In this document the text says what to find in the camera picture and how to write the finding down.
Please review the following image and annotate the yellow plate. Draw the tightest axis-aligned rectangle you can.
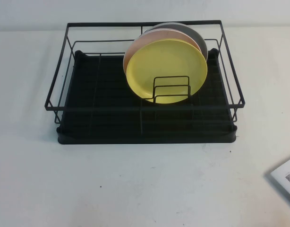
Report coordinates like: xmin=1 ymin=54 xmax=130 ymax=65
xmin=126 ymin=39 xmax=208 ymax=105

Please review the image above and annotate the pink plate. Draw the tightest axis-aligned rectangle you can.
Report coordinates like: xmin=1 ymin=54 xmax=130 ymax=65
xmin=123 ymin=27 xmax=200 ymax=71

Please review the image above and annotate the grey plate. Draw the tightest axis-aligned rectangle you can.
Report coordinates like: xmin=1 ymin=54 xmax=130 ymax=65
xmin=145 ymin=22 xmax=209 ymax=62

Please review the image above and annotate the black plastic drip tray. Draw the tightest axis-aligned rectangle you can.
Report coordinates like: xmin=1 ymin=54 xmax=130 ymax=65
xmin=55 ymin=48 xmax=238 ymax=145

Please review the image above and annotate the white booklet with QR code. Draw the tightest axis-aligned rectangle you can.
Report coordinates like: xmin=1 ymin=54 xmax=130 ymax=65
xmin=264 ymin=155 xmax=290 ymax=209

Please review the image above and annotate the black wire dish rack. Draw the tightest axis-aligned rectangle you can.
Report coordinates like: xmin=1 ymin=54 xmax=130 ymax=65
xmin=44 ymin=20 xmax=246 ymax=125

